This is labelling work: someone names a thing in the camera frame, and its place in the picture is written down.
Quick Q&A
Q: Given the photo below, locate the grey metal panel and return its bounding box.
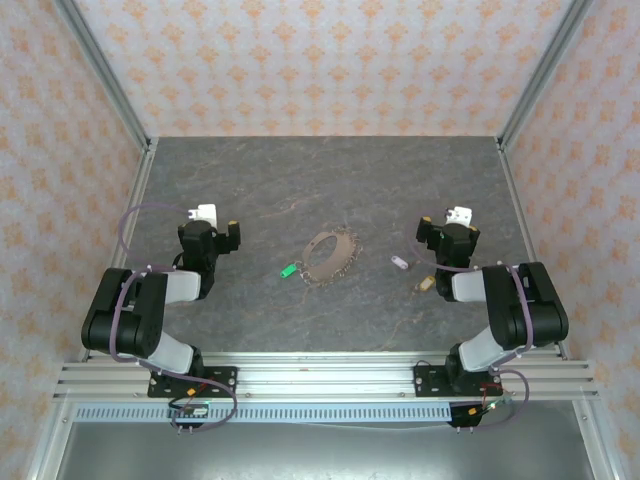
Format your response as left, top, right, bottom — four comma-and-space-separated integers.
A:
54, 422, 599, 480

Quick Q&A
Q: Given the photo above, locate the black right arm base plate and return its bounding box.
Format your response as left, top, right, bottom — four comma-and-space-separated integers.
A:
413, 364, 506, 400

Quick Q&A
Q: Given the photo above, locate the aluminium table side rail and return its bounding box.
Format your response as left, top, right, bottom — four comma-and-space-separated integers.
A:
496, 138, 571, 361
77, 138, 160, 362

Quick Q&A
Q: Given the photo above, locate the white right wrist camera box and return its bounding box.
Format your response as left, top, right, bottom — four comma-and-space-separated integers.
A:
444, 205, 474, 226

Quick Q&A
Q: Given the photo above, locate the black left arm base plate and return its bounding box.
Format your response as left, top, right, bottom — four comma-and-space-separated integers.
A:
147, 366, 239, 399

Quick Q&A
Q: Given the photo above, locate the grey slotted cable duct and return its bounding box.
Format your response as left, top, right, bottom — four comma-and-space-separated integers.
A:
73, 403, 454, 424

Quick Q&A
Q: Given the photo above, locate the aluminium mounting rail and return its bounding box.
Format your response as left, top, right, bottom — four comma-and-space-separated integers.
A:
53, 351, 600, 401

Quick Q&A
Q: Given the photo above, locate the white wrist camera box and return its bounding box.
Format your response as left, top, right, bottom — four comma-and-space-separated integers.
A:
188, 203, 220, 226
444, 205, 474, 226

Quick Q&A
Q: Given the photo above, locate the small controller board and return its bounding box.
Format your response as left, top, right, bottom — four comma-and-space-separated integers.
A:
167, 397, 211, 419
469, 397, 514, 416

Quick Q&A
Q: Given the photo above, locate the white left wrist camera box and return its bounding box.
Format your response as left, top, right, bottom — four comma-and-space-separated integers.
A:
188, 203, 220, 226

